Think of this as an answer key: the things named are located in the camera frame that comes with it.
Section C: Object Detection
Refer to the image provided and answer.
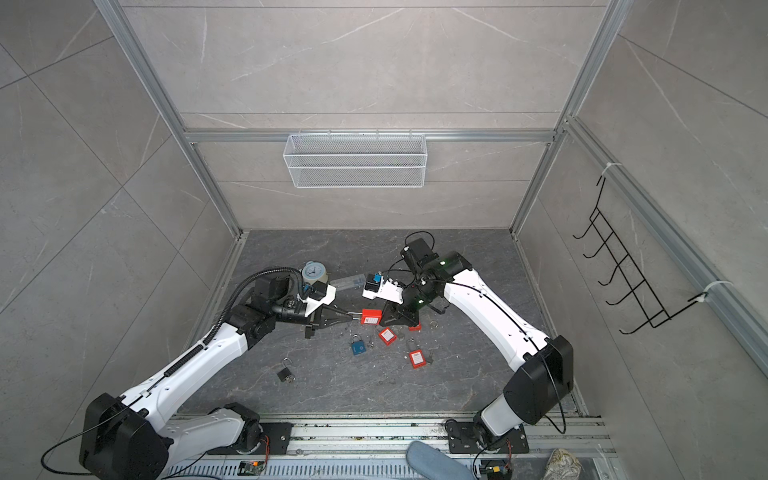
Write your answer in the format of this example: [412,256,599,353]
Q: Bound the small black padlock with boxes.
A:
[277,357,296,383]

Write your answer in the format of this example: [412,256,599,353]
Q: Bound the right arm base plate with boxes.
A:
[444,419,530,454]

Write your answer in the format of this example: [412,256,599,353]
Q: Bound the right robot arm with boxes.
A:
[362,237,574,446]

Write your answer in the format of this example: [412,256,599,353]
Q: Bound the blue padlock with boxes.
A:
[350,334,366,356]

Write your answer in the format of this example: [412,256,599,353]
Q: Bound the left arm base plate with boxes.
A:
[207,422,293,455]

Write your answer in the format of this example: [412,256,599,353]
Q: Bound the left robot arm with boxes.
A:
[75,267,336,479]

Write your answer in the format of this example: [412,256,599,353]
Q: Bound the patterned shoe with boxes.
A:
[542,448,582,480]

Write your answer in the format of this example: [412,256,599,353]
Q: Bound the red padlock long shackle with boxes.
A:
[345,309,383,326]

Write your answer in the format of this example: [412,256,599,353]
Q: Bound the white wire basket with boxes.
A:
[283,133,428,189]

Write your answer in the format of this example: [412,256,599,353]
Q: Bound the black wire hook rack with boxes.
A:
[572,176,709,336]

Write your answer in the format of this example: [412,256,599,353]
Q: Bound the blue slipper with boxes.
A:
[405,441,476,480]

